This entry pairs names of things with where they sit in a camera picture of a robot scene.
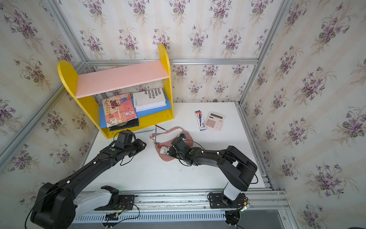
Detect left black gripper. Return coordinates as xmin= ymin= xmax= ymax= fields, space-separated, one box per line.
xmin=124 ymin=140 xmax=149 ymax=158

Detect pink corduroy bag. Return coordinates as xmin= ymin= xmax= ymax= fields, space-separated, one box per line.
xmin=150 ymin=127 xmax=193 ymax=162

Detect white red plush keychain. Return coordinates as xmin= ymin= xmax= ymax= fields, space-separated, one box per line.
xmin=159 ymin=146 xmax=170 ymax=155

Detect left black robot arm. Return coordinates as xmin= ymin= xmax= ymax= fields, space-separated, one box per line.
xmin=26 ymin=130 xmax=146 ymax=229

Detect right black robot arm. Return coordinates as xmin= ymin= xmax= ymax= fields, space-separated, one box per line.
xmin=166 ymin=134 xmax=259 ymax=201

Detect black notebook stack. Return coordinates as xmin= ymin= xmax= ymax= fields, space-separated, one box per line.
xmin=108 ymin=118 xmax=140 ymax=131

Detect white blue pen box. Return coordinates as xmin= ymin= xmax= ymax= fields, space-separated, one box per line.
xmin=195 ymin=110 xmax=206 ymax=131

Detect pink cartoon spiral notebook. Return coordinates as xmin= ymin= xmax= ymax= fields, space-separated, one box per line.
xmin=102 ymin=93 xmax=137 ymax=127

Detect pink calculator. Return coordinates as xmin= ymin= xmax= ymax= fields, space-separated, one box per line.
xmin=205 ymin=112 xmax=225 ymax=131

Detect white book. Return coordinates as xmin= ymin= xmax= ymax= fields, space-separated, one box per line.
xmin=132 ymin=88 xmax=166 ymax=112

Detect white vent grille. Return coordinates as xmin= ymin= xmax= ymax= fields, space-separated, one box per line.
xmin=73 ymin=210 xmax=226 ymax=224

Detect yellow pink blue shelf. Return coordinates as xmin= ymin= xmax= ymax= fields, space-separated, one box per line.
xmin=57 ymin=44 xmax=173 ymax=139

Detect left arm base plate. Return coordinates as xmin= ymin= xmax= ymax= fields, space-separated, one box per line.
xmin=95 ymin=195 xmax=135 ymax=211

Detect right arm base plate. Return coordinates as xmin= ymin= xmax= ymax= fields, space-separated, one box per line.
xmin=207 ymin=192 xmax=248 ymax=209

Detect aluminium mounting rail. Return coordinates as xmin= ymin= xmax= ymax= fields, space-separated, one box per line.
xmin=120 ymin=189 xmax=290 ymax=213

